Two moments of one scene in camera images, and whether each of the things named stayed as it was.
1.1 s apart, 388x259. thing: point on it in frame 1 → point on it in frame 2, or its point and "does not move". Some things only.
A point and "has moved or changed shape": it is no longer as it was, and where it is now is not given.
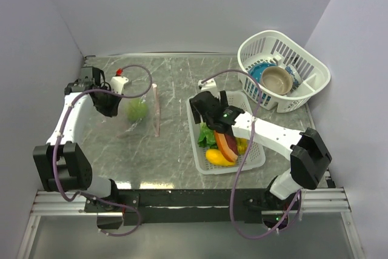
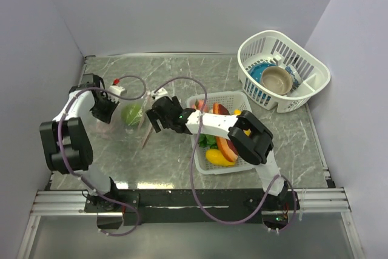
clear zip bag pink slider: [140, 116] has moved or changed shape
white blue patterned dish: [296, 78] does not move
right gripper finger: [195, 110] → [154, 121]
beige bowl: [276, 79] does not move
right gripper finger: [224, 98] → [177, 105]
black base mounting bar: [159, 207] does not move
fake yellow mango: [215, 157] does not move
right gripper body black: [208, 122] → [164, 122]
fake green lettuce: [207, 137] does not move
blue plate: [257, 70] does not move
